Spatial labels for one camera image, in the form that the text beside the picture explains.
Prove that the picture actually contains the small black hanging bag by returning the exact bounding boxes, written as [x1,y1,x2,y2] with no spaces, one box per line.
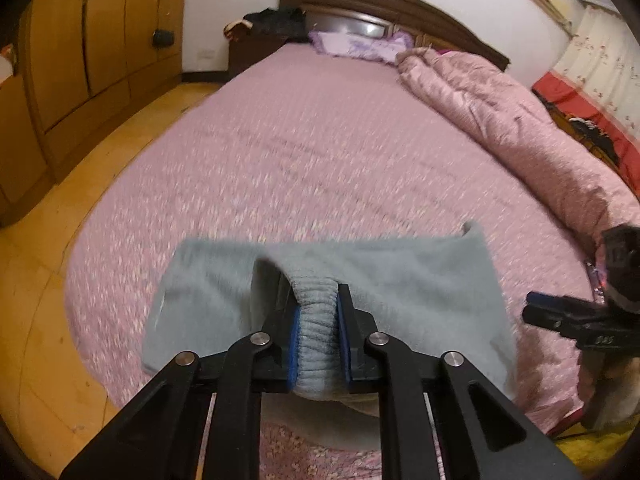
[150,10,176,50]

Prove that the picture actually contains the black patterned cloth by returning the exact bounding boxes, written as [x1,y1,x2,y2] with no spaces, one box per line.
[567,117,623,166]

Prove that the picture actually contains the dark wooden headboard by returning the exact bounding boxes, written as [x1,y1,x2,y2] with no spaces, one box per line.
[277,0,511,71]

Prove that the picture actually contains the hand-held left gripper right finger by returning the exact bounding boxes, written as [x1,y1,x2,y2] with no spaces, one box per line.
[336,282,583,480]

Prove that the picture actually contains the brown plush toy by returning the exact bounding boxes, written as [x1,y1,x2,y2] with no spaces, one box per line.
[223,17,252,41]

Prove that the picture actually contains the wooden wardrobe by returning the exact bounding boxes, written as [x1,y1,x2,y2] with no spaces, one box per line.
[0,0,190,228]

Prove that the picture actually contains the bed with pink floral sheet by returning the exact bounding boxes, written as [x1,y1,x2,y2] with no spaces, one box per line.
[65,42,631,480]

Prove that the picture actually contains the dark wooden nightstand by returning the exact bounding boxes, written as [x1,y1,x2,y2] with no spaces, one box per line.
[227,37,291,78]

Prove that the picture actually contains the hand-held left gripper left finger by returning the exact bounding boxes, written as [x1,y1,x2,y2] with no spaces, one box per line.
[59,280,303,480]

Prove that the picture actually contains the purple pillow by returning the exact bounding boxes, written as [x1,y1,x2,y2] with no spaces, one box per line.
[307,30,416,65]

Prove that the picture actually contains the red cloth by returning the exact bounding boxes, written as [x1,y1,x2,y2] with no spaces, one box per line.
[531,71,640,186]

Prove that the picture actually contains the pink floral quilt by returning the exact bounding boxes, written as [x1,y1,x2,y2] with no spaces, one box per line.
[395,47,636,261]

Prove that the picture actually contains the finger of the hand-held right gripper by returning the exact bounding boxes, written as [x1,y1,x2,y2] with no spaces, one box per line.
[522,291,608,343]

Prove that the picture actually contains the pile of dark clothes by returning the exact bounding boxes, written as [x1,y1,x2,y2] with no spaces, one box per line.
[245,7,308,43]

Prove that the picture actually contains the grey pants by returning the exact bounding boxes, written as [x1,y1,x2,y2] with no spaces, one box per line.
[141,220,518,418]

